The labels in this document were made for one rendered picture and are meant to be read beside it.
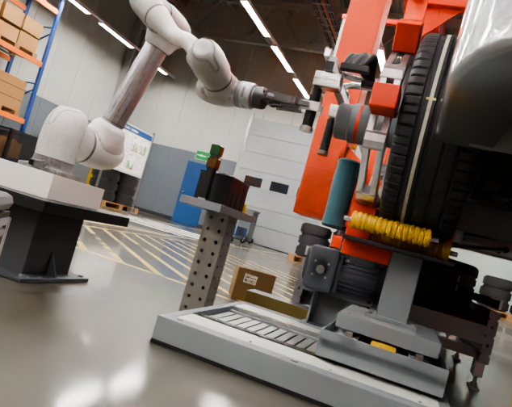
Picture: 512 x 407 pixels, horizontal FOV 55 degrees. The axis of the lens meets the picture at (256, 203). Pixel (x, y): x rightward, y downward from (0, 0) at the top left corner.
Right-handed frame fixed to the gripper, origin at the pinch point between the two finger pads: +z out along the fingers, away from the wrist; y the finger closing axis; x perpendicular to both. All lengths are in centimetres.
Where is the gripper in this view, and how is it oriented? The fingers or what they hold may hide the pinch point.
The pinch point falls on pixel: (311, 107)
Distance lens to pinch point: 167.0
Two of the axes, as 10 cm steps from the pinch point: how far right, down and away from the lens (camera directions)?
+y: -2.9, -1.3, -9.5
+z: 9.2, 2.4, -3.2
